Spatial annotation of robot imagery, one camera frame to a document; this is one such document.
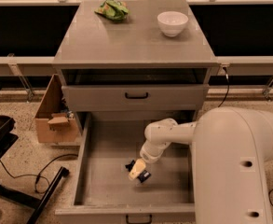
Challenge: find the black floor cable left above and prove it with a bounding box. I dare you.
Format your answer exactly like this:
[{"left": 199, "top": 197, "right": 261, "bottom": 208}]
[{"left": 0, "top": 153, "right": 79, "bottom": 194}]

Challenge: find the grey railing beam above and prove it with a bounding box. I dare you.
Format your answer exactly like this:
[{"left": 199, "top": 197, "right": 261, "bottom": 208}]
[{"left": 0, "top": 57, "right": 56, "bottom": 77}]

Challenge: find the green chip bag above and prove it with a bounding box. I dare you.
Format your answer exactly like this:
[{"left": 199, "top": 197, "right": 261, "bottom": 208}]
[{"left": 95, "top": 0, "right": 130, "bottom": 21}]

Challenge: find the open grey middle drawer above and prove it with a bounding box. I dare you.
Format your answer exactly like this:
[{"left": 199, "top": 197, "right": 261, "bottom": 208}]
[{"left": 56, "top": 113, "right": 195, "bottom": 224}]

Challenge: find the grey drawer cabinet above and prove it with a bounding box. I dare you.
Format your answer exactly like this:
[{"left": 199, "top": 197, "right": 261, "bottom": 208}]
[{"left": 53, "top": 0, "right": 216, "bottom": 125}]

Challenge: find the closed grey upper drawer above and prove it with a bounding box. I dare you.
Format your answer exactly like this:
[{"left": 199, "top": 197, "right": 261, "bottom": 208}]
[{"left": 61, "top": 85, "right": 208, "bottom": 112}]

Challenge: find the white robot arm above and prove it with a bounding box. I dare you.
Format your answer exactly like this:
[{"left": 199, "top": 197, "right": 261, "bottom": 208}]
[{"left": 129, "top": 107, "right": 273, "bottom": 224}]

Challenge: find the brown cardboard box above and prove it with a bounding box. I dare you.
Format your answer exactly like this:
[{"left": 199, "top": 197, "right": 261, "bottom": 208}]
[{"left": 34, "top": 75, "right": 79, "bottom": 143}]

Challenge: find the dark blue rxbar wrapper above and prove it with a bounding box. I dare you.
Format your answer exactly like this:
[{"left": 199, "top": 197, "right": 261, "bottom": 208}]
[{"left": 125, "top": 159, "right": 151, "bottom": 183}]

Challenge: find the white ceramic bowl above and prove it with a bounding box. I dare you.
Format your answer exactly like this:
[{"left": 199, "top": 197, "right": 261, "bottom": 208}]
[{"left": 157, "top": 11, "right": 189, "bottom": 37}]

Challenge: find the black adapter cable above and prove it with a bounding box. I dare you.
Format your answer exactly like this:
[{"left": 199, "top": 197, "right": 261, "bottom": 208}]
[{"left": 217, "top": 66, "right": 231, "bottom": 108}]

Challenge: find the black chair frame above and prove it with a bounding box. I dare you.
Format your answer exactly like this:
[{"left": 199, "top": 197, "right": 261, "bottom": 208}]
[{"left": 0, "top": 89, "right": 76, "bottom": 224}]

